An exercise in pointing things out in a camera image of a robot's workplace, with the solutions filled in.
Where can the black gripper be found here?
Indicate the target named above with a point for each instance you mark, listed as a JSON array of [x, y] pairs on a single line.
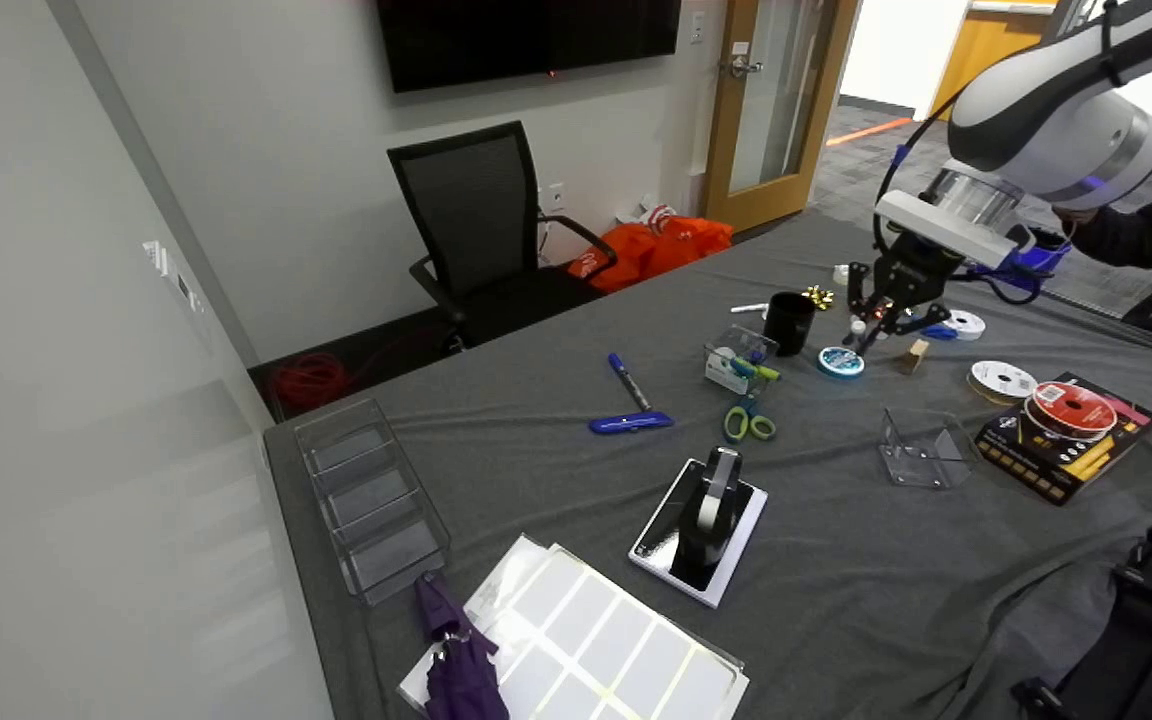
[[913, 282]]

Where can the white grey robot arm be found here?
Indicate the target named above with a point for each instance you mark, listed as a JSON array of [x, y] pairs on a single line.
[[1070, 122]]

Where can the black cup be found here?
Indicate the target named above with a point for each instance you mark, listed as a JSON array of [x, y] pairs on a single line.
[[788, 326]]

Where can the clear plastic bowl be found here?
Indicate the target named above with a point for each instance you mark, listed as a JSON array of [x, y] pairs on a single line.
[[923, 458]]

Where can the silver marker blue cap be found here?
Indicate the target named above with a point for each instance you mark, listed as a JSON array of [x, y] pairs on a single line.
[[628, 379]]

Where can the small wooden block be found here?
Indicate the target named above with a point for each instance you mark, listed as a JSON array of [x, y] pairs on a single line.
[[916, 358]]

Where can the white blue tape roll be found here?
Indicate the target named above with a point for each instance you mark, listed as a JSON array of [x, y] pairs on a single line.
[[962, 326]]

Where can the white flat spool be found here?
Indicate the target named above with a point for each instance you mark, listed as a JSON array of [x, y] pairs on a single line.
[[1002, 381]]

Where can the clear desk holder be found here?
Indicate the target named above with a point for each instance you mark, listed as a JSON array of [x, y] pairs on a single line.
[[725, 370]]

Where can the orange bag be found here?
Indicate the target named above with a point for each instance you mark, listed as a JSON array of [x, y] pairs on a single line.
[[649, 251]]

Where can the wooden door with glass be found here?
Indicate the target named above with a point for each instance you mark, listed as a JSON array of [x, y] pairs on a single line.
[[736, 122]]

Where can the grey table cloth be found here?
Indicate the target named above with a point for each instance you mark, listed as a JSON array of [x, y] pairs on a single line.
[[840, 575]]

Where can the red and black box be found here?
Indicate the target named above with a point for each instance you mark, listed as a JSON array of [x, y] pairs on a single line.
[[1096, 462]]

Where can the blue rectangular pack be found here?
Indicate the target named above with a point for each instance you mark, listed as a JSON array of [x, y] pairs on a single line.
[[628, 422]]

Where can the black mesh office chair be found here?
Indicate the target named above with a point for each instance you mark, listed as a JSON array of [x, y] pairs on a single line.
[[476, 212]]

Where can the white ice cube tray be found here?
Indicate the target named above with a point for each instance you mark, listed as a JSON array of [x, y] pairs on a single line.
[[602, 646]]

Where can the purple cloth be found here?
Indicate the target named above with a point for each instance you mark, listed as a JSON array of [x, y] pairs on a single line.
[[456, 661]]

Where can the clear compartment tray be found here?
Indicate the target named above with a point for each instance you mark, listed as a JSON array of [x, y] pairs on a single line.
[[371, 507]]

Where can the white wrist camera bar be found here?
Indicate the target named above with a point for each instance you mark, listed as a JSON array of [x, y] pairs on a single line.
[[940, 227]]

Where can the black wall television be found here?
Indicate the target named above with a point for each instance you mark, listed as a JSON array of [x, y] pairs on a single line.
[[523, 36]]

